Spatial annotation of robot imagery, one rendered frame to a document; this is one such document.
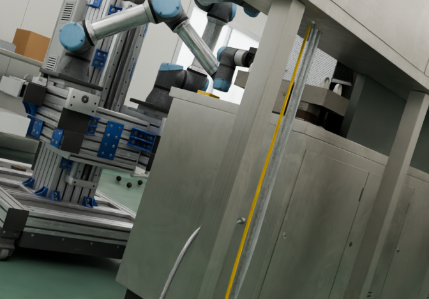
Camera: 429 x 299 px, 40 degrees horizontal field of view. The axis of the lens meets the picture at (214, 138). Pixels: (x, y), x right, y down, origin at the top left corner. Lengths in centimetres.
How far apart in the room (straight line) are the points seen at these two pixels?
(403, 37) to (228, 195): 80
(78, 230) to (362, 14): 163
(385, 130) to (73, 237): 141
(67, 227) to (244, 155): 142
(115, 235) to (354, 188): 114
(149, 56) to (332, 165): 464
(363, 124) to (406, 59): 40
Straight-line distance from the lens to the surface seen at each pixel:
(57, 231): 269
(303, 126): 192
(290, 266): 209
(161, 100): 291
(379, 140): 239
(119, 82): 292
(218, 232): 141
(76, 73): 267
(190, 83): 297
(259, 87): 141
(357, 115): 219
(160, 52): 665
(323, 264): 229
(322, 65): 226
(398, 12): 183
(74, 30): 256
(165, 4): 251
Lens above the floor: 77
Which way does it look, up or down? level
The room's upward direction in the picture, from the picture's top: 18 degrees clockwise
